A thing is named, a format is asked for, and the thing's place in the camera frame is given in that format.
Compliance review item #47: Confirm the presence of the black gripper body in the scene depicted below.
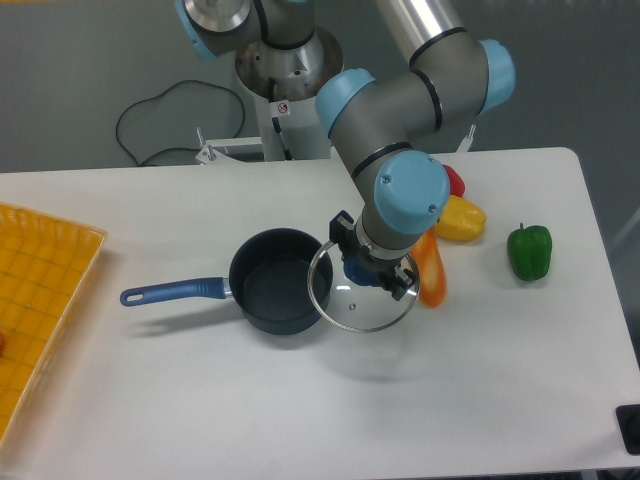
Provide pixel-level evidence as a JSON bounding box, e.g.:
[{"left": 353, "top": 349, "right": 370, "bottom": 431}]
[{"left": 337, "top": 229, "right": 408, "bottom": 280}]

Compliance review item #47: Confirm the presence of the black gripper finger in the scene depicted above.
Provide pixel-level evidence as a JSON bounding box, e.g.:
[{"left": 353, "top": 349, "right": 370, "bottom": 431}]
[
  {"left": 382, "top": 264, "right": 418, "bottom": 301},
  {"left": 329, "top": 210, "right": 355, "bottom": 246}
]

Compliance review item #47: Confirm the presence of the glass lid blue knob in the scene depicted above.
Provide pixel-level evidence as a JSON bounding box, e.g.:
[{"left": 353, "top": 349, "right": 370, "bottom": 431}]
[{"left": 307, "top": 241, "right": 420, "bottom": 333}]

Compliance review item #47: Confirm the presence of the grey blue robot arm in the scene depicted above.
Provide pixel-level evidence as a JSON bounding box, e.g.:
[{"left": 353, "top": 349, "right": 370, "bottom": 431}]
[{"left": 175, "top": 1, "right": 515, "bottom": 299}]

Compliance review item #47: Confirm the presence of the yellow bell pepper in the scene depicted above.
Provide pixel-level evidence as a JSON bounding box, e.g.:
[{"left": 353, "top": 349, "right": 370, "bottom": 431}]
[{"left": 435, "top": 195, "right": 487, "bottom": 242}]

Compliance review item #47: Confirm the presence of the red bell pepper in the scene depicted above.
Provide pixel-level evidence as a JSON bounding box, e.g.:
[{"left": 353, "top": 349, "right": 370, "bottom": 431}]
[{"left": 443, "top": 164, "right": 466, "bottom": 198}]

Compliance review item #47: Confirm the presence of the green bell pepper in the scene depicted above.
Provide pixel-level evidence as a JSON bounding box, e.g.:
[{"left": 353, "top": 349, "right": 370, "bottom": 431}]
[{"left": 507, "top": 224, "right": 553, "bottom": 282}]

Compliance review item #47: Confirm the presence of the black device at table corner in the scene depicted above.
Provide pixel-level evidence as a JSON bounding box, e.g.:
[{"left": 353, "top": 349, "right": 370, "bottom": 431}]
[{"left": 615, "top": 404, "right": 640, "bottom": 456}]

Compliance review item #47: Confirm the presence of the yellow woven tray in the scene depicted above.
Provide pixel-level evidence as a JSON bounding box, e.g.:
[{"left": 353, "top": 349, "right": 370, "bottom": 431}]
[{"left": 1, "top": 203, "right": 108, "bottom": 441}]

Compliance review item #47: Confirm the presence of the dark saucepan blue handle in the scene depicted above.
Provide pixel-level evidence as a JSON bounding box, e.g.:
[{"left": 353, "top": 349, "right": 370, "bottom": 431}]
[{"left": 120, "top": 228, "right": 333, "bottom": 335}]

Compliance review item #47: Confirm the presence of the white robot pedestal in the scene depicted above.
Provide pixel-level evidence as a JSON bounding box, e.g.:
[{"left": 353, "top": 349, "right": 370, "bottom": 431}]
[{"left": 194, "top": 27, "right": 477, "bottom": 166}]

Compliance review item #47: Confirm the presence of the black cable on floor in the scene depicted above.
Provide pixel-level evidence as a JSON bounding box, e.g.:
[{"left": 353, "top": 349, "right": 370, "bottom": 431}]
[{"left": 115, "top": 79, "right": 246, "bottom": 167}]

